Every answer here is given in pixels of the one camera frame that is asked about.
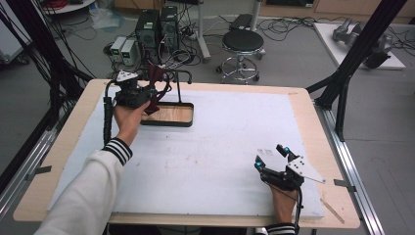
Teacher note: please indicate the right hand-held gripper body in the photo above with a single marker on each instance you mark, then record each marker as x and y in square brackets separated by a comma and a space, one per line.
[287, 178]

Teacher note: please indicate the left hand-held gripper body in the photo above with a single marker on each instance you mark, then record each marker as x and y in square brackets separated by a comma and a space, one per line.
[132, 94]

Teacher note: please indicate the red striped necktie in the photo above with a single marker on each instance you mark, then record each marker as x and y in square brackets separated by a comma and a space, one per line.
[150, 108]

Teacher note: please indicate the dark red bow tie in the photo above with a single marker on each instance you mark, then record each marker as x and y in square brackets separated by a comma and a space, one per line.
[156, 73]

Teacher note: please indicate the black rack with wooden base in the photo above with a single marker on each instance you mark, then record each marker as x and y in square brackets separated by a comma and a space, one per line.
[169, 115]

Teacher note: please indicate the person's right hand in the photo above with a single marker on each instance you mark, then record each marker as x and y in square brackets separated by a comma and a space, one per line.
[285, 205]

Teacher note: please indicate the person's left hand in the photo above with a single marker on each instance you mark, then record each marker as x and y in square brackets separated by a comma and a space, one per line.
[129, 124]

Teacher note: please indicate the grey power supply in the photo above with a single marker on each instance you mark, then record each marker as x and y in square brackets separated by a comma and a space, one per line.
[117, 48]
[128, 52]

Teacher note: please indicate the black computer tower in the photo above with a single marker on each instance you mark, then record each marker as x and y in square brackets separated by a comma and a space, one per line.
[147, 36]
[169, 29]

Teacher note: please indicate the thin wooden stick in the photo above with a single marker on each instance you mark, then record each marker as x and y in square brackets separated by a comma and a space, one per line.
[332, 211]

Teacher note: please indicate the white foam mat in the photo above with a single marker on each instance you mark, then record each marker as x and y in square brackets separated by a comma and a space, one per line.
[202, 156]

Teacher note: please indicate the clear plastic bag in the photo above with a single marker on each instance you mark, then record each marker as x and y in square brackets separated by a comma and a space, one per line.
[106, 18]

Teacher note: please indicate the black round stool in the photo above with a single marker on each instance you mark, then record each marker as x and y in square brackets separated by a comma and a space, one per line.
[243, 40]

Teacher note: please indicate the round white table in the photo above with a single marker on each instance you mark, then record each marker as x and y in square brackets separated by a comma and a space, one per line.
[68, 6]

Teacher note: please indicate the black flat box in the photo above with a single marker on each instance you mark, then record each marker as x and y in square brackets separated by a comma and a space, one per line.
[243, 21]

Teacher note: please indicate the white floor board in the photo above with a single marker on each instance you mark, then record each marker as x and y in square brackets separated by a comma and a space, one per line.
[329, 42]

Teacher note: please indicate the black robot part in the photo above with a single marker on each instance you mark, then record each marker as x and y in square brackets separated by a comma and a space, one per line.
[377, 55]

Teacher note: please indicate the grey robot part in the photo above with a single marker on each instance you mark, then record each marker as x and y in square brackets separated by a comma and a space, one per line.
[345, 31]

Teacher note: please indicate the aluminium rail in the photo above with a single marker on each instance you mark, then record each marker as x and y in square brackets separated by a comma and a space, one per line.
[352, 163]
[23, 176]

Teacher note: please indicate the black frame post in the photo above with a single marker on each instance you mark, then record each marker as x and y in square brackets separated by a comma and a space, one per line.
[359, 52]
[36, 49]

